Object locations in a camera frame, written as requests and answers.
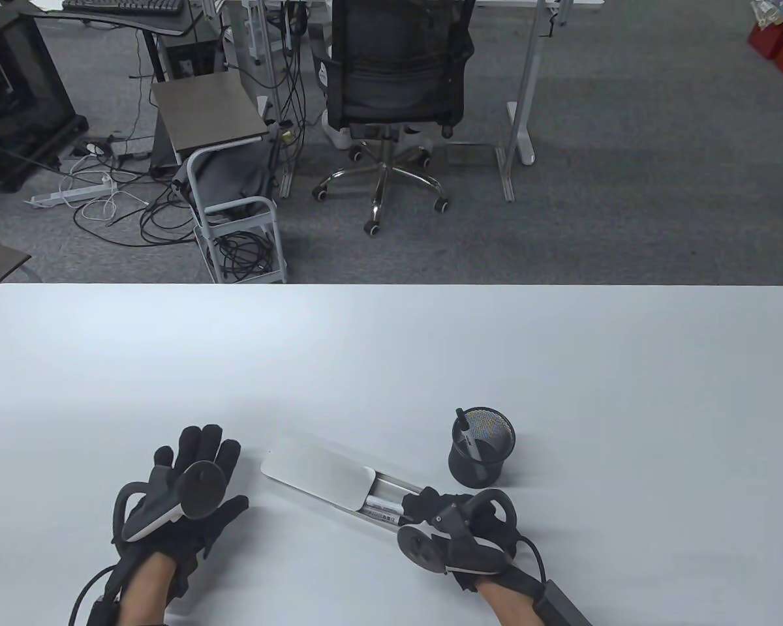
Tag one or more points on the person's left hand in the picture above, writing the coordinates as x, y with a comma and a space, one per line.
209, 450

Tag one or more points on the person's right hand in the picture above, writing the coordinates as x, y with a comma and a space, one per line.
421, 502

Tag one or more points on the white marker pen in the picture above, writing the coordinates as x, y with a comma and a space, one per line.
383, 504
382, 518
468, 433

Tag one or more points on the silver sliding box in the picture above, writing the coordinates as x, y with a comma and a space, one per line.
320, 471

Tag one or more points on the person's left forearm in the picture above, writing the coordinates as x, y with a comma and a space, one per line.
147, 593

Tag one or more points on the person's right forearm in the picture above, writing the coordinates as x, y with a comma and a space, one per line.
506, 606

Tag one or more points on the black and white hand controller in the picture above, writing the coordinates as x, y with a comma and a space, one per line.
424, 548
199, 489

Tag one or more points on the black mesh pen holder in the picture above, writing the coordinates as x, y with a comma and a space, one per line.
479, 471

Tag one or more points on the white rolling cart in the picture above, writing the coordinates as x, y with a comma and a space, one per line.
241, 208

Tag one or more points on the grey bag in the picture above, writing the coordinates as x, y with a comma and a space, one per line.
225, 176

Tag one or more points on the white power strip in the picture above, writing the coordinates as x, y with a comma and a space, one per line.
72, 194

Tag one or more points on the brown top side table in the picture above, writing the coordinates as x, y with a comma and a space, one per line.
209, 107

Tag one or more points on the black cabinet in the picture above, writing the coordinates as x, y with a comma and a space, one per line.
13, 98

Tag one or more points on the black mesh office chair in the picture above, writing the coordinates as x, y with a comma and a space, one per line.
398, 72

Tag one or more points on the black desk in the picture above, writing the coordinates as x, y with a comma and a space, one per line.
163, 26

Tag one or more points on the black keyboard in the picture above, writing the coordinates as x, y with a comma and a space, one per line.
121, 5

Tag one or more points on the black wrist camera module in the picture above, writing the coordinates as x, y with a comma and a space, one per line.
102, 614
561, 606

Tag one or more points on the white desk frame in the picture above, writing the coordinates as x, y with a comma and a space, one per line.
521, 124
271, 78

